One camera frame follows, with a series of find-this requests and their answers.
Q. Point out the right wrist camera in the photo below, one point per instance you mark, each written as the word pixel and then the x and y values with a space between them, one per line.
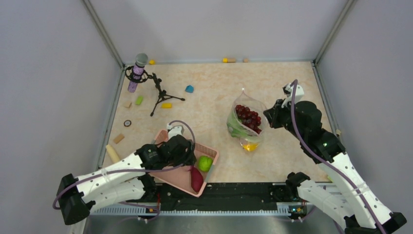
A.
pixel 294 93

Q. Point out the green block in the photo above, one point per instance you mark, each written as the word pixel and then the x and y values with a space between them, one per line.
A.
pixel 139 100

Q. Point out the green lime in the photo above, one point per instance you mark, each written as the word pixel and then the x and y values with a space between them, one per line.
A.
pixel 204 163

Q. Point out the blue block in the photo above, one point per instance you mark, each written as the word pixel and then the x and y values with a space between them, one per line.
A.
pixel 189 89

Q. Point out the cream wooden cylinder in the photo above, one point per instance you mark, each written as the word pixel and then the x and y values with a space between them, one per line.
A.
pixel 112 153

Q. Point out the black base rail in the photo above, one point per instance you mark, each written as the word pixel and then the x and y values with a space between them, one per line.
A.
pixel 224 197

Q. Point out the dark red grapes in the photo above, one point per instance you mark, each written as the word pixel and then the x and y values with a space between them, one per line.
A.
pixel 249 118

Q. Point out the red sweet potato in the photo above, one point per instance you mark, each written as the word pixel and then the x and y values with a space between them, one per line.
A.
pixel 196 179

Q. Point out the green lettuce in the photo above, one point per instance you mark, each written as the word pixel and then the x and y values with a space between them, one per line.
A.
pixel 237 130

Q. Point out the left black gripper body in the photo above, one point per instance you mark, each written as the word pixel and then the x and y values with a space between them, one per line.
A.
pixel 182 159

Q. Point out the yellow and wood cylinder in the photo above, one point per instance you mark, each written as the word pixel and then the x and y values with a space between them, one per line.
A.
pixel 229 60

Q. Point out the clear zip top bag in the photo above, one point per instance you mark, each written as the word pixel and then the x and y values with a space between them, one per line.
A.
pixel 255 105

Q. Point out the pink plastic basket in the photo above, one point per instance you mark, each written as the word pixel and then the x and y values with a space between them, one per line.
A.
pixel 195 164

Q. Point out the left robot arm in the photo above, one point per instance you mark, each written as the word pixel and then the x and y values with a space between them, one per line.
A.
pixel 78 197

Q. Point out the small wooden cube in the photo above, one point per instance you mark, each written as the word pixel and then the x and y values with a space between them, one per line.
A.
pixel 128 104

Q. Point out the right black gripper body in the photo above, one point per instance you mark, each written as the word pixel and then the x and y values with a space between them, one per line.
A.
pixel 283 116

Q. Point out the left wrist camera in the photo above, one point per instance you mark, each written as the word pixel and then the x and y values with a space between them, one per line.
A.
pixel 175 131

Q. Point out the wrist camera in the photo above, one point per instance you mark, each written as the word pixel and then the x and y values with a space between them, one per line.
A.
pixel 175 131
pixel 294 93

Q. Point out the purple microphone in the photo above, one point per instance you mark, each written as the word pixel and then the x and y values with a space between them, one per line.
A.
pixel 137 72

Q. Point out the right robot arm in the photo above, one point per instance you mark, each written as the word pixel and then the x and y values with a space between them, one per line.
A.
pixel 360 212

